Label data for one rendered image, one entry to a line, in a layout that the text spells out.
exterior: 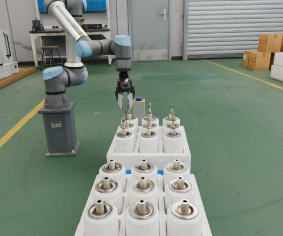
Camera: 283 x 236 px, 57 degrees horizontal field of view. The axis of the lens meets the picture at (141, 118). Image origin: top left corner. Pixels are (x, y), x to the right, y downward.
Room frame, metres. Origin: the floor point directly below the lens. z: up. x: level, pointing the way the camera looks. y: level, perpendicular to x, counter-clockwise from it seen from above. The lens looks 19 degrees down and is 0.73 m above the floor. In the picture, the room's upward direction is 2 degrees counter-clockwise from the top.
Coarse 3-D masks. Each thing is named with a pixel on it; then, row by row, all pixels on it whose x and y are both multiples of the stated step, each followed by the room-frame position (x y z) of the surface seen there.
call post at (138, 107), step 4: (136, 104) 1.53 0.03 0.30; (140, 104) 1.53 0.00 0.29; (144, 104) 1.54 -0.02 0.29; (136, 108) 1.53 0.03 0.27; (140, 108) 1.53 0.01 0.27; (144, 108) 1.53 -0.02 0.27; (136, 112) 1.53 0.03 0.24; (140, 112) 1.53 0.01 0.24; (144, 112) 1.53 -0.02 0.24; (136, 116) 1.53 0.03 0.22; (140, 116) 1.53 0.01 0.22; (144, 116) 1.53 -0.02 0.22; (140, 120) 1.53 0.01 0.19; (140, 124) 1.53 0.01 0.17
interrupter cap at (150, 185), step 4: (136, 180) 0.75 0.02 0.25; (148, 180) 0.75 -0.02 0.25; (132, 184) 0.72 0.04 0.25; (136, 184) 0.73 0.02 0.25; (148, 184) 0.73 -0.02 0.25; (152, 184) 0.72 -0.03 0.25; (132, 188) 0.71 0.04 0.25; (136, 188) 0.70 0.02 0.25; (140, 188) 0.71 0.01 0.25; (144, 188) 0.71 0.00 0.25; (148, 188) 0.70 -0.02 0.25; (152, 188) 0.70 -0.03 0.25; (140, 192) 0.68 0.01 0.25; (144, 192) 0.68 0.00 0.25
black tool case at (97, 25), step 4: (84, 24) 5.75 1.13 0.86; (88, 24) 5.76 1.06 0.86; (92, 24) 5.78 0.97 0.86; (96, 24) 5.79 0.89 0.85; (100, 24) 5.81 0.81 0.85; (84, 28) 5.74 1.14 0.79; (88, 28) 5.75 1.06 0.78; (92, 28) 5.77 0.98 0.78; (96, 28) 5.79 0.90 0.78; (100, 28) 5.80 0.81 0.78
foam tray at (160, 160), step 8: (160, 128) 1.41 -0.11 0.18; (136, 136) 1.32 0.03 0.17; (160, 136) 1.29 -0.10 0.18; (184, 136) 1.28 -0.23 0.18; (112, 144) 1.21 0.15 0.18; (136, 144) 1.20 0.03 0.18; (160, 144) 1.19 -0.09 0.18; (184, 144) 1.18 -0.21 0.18; (112, 152) 1.12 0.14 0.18; (136, 152) 1.11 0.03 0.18; (160, 152) 1.10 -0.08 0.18; (184, 152) 1.10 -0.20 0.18; (120, 160) 1.08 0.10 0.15; (128, 160) 1.08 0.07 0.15; (136, 160) 1.08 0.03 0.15; (152, 160) 1.07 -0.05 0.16; (160, 160) 1.07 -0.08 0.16; (168, 160) 1.07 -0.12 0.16; (184, 160) 1.06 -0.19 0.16; (128, 168) 1.08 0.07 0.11; (160, 168) 1.07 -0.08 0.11
